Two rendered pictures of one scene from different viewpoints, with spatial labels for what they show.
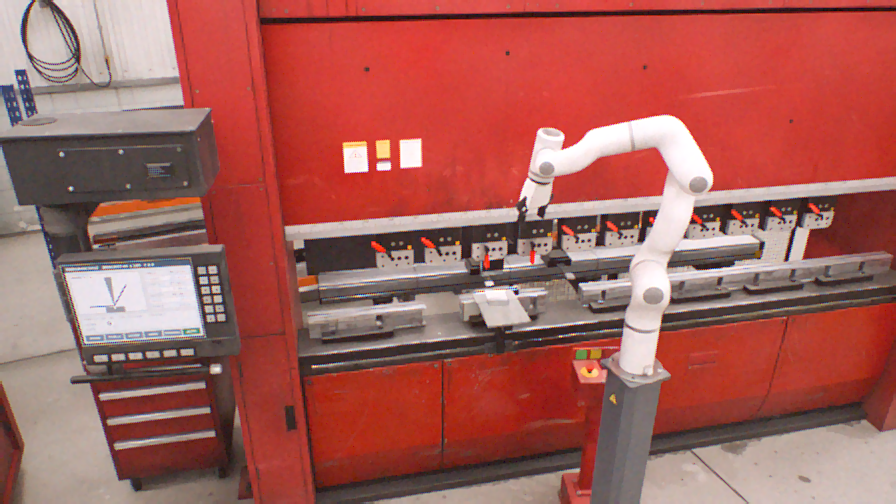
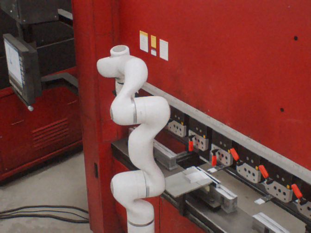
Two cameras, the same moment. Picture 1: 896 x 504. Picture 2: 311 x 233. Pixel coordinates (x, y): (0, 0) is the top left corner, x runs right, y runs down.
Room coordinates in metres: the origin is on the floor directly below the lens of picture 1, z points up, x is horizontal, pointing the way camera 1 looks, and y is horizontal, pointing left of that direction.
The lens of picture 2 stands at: (1.32, -2.36, 2.53)
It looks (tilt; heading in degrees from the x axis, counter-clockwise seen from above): 25 degrees down; 68
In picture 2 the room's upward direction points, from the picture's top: 1 degrees counter-clockwise
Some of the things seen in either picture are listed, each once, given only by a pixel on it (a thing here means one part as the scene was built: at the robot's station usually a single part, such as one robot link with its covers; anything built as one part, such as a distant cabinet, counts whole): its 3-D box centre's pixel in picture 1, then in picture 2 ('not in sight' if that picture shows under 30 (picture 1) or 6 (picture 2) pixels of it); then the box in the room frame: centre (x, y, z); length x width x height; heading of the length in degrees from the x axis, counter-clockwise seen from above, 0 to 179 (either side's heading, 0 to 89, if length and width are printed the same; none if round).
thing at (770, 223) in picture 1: (777, 212); not in sight; (2.78, -1.54, 1.26); 0.15 x 0.09 x 0.17; 102
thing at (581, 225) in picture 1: (576, 230); (253, 162); (2.57, -0.56, 1.26); 0.15 x 0.09 x 0.17; 102
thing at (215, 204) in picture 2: (502, 317); (200, 195); (2.45, -0.24, 0.89); 0.30 x 0.05 x 0.03; 102
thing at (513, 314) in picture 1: (500, 308); (183, 181); (2.35, -0.22, 1.00); 0.26 x 0.18 x 0.01; 12
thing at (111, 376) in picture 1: (145, 367); (21, 94); (1.65, 0.94, 1.20); 0.45 x 0.03 x 0.08; 98
